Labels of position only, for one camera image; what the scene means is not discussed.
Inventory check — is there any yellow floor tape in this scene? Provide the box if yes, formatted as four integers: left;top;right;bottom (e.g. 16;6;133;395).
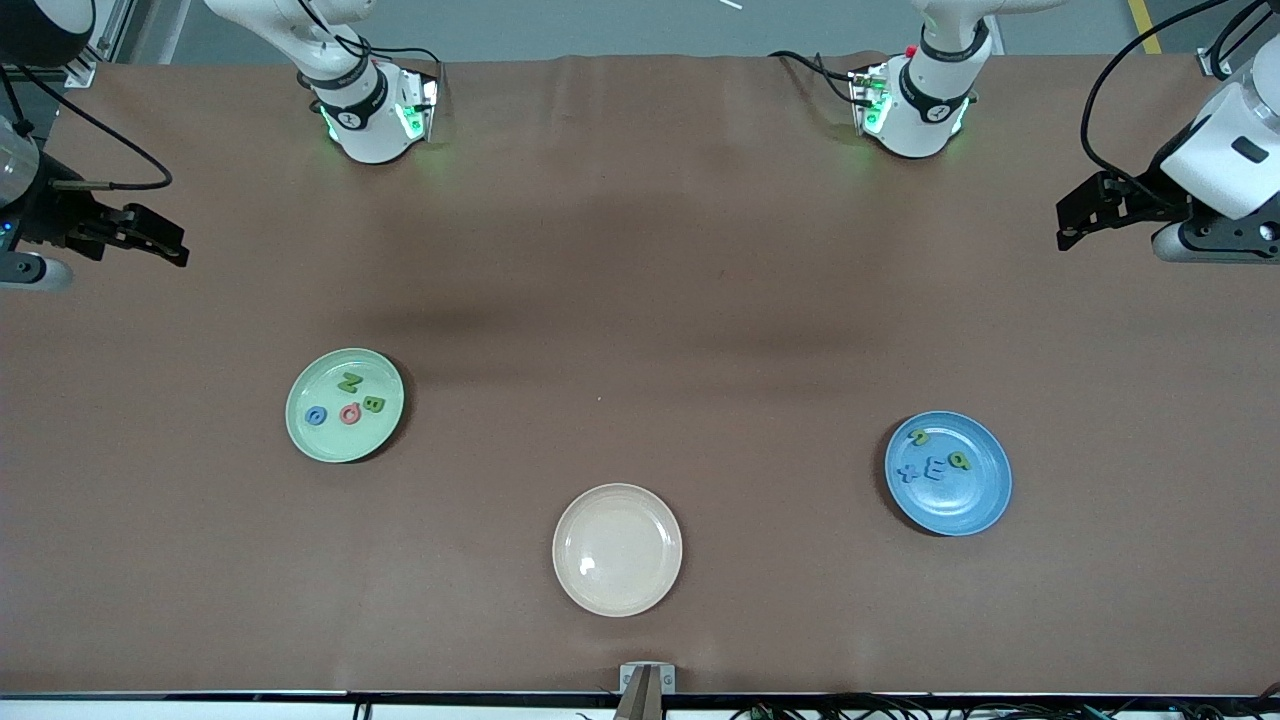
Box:
1128;0;1163;54

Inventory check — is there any green plate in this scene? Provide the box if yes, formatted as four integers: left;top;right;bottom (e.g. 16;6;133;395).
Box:
285;347;406;464

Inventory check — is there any brown table mat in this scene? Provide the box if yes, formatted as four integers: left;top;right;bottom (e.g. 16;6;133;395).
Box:
0;52;1280;697

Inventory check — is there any blue plate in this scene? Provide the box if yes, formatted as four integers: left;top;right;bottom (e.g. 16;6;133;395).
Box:
884;411;1013;537

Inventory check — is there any beige plate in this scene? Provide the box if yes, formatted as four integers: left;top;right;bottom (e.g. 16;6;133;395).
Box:
552;483;684;618

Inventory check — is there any aluminium frame profile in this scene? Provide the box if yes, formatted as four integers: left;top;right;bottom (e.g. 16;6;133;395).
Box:
1195;0;1280;77
55;30;101;89

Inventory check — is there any black right arm base cable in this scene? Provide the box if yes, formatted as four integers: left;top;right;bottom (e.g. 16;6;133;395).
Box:
370;45;446;73

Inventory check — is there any black arm base cable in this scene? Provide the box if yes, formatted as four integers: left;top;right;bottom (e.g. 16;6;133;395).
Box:
768;50;863;106
370;45;446;73

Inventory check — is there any black left arm base cable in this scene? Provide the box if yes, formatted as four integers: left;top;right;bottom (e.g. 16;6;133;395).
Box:
768;50;863;106

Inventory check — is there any white table edge rail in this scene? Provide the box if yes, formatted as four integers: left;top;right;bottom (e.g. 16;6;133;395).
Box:
0;690;1280;720

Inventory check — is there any grey metal camera bracket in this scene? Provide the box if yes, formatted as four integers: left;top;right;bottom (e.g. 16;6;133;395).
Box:
619;662;677;720

